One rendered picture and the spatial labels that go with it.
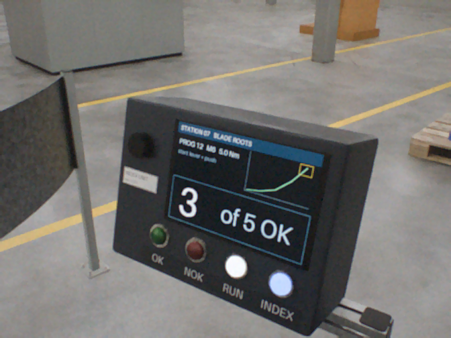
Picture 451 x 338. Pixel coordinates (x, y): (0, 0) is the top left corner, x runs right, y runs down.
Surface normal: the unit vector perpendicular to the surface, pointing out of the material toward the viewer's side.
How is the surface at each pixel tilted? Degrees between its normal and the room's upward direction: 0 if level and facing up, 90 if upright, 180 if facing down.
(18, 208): 90
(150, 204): 75
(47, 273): 0
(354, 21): 90
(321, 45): 90
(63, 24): 90
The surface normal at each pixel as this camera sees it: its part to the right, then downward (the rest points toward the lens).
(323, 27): -0.75, 0.28
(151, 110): -0.52, 0.11
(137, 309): 0.00, -0.90
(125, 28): 0.66, 0.33
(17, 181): 0.96, 0.12
